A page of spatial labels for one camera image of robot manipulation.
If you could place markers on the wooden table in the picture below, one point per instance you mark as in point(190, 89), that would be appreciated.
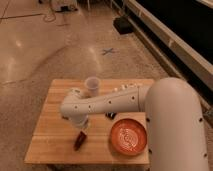
point(53, 138)

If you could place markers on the black white striped block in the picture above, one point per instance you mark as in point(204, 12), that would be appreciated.
point(110, 115)

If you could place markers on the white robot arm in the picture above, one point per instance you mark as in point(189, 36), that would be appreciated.
point(176, 133)

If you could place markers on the orange patterned bowl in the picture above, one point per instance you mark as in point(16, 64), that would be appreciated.
point(128, 137)

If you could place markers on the black box on floor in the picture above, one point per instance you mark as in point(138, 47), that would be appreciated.
point(122, 25)

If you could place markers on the white equipment on floor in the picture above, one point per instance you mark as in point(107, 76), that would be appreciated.
point(64, 5)

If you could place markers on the long white black counter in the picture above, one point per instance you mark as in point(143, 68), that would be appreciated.
point(193, 60)

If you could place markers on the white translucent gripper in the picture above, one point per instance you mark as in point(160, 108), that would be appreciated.
point(83, 125)

